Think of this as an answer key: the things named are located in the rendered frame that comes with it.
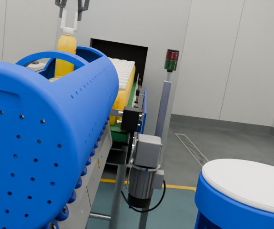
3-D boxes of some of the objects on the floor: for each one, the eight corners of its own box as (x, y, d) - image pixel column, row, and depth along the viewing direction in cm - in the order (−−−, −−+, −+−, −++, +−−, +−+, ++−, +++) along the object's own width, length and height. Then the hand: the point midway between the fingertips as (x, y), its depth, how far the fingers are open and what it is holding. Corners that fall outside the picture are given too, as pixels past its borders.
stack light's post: (130, 271, 207) (164, 81, 183) (131, 267, 210) (163, 80, 187) (137, 272, 207) (171, 82, 183) (137, 268, 211) (171, 81, 187)
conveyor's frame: (8, 295, 175) (25, 115, 155) (74, 170, 335) (86, 74, 315) (107, 310, 175) (136, 132, 156) (126, 178, 335) (141, 82, 316)
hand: (70, 20), depth 125 cm, fingers closed on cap, 4 cm apart
